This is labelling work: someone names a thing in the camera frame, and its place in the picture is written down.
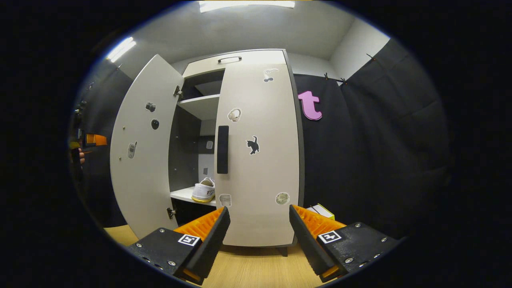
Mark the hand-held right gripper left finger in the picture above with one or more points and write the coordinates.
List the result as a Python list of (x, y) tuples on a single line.
[(212, 240)]

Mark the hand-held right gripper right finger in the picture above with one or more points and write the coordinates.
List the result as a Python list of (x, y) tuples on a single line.
[(304, 240)]

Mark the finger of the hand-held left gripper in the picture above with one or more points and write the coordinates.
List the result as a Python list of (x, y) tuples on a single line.
[(96, 140)]

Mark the white canvas shoe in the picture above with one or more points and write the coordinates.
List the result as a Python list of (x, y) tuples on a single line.
[(204, 192)]

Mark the white cabinet door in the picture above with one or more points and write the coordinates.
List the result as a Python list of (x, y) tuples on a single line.
[(264, 180), (140, 188)]

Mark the white shoe cabinet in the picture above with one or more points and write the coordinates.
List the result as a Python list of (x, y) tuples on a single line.
[(184, 152)]

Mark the white cabinet shelf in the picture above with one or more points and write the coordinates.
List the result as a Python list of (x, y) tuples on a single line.
[(200, 107), (182, 194)]

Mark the white cabinet drawer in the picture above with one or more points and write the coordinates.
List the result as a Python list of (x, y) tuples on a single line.
[(260, 59)]

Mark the small ceiling light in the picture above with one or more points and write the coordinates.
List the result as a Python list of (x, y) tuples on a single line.
[(120, 48)]

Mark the black backdrop cloth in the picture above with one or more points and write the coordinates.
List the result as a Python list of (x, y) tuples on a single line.
[(380, 140)]

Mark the long ceiling light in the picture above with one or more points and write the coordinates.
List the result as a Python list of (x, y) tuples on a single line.
[(246, 4)]

